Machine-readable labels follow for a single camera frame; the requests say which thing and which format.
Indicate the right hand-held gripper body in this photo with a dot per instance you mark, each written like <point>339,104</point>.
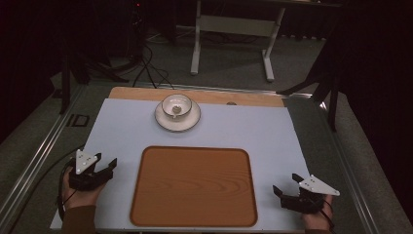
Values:
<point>308,196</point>

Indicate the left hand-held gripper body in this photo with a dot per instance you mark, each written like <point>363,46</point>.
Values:
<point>85,178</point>

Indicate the person's left hand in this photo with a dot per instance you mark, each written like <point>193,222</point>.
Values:
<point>78,197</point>

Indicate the person's right hand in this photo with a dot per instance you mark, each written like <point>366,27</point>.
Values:
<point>319,218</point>

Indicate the light blue table mat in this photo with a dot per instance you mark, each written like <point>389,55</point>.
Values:
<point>259,136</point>

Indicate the white saucer with dark rim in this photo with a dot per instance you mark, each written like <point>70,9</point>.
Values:
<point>178,125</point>

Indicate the black metal stand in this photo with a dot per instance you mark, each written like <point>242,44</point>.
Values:
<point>66,81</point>
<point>328,84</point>

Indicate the brown wooden tray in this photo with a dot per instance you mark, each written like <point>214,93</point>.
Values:
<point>194,188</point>

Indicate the small pale lump in cup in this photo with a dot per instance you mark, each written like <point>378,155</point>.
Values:
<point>175,109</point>

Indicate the white bowl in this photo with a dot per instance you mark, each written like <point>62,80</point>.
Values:
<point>177,104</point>

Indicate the aluminium rail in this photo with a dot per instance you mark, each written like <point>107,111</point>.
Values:
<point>349,172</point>
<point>35,156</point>

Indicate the white metal table frame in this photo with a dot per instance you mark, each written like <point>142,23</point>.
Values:
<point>237,26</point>

